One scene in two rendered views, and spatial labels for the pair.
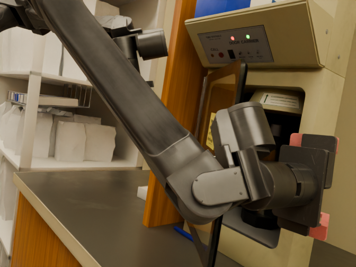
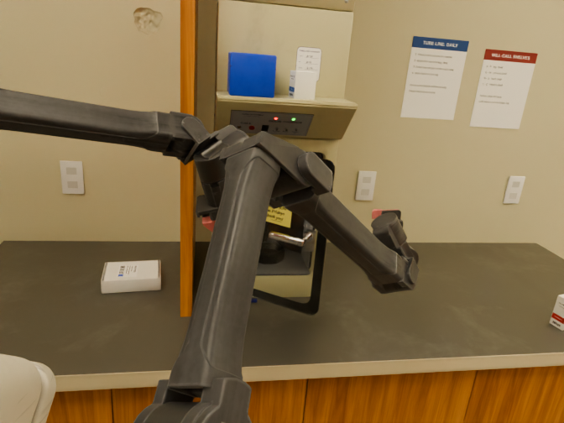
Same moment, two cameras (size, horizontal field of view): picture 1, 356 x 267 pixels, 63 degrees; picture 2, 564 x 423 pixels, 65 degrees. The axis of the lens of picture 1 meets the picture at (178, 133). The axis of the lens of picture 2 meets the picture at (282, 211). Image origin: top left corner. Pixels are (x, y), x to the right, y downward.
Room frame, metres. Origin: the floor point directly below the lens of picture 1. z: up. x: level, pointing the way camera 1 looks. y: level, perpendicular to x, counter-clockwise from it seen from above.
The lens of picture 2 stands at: (0.12, 0.79, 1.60)
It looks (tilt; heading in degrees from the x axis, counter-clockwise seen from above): 19 degrees down; 301
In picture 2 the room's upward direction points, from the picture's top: 5 degrees clockwise
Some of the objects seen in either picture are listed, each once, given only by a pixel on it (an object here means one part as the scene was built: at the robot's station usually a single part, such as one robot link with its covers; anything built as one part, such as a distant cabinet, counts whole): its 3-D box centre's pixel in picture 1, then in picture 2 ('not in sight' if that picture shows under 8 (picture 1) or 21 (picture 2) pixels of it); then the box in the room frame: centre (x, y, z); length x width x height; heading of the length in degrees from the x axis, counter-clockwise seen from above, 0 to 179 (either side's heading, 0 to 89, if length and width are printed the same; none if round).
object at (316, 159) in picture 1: (290, 184); not in sight; (0.38, -0.16, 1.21); 0.07 x 0.07 x 0.10; 40
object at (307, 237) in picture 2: not in sight; (290, 236); (0.59, -0.05, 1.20); 0.10 x 0.05 x 0.03; 7
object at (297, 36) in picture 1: (246, 41); (284, 118); (0.68, -0.12, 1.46); 0.32 x 0.12 x 0.10; 42
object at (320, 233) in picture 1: (312, 207); not in sight; (0.43, -0.21, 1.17); 0.09 x 0.07 x 0.07; 130
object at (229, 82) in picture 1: (207, 155); (268, 229); (0.67, -0.08, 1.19); 0.30 x 0.01 x 0.40; 7
